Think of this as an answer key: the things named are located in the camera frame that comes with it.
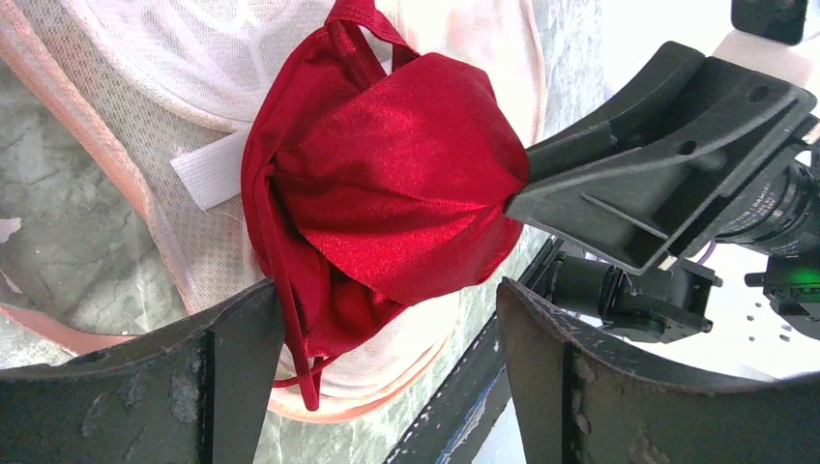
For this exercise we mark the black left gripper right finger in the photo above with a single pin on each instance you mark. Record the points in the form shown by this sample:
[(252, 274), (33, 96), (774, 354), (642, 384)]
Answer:
[(583, 396)]

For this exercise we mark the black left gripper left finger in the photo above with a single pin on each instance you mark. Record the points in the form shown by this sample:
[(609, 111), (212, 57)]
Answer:
[(195, 391)]

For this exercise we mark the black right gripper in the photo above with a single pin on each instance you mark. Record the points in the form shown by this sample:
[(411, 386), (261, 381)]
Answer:
[(693, 149)]

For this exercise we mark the red satin bra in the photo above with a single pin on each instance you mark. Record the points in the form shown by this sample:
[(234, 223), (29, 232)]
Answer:
[(374, 178)]

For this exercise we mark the floral mesh laundry bag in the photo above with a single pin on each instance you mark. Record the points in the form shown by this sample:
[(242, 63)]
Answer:
[(161, 96)]

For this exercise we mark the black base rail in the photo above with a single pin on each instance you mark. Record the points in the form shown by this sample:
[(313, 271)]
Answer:
[(455, 422)]

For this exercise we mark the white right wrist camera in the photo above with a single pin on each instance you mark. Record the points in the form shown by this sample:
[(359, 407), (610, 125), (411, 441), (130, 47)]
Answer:
[(776, 37)]

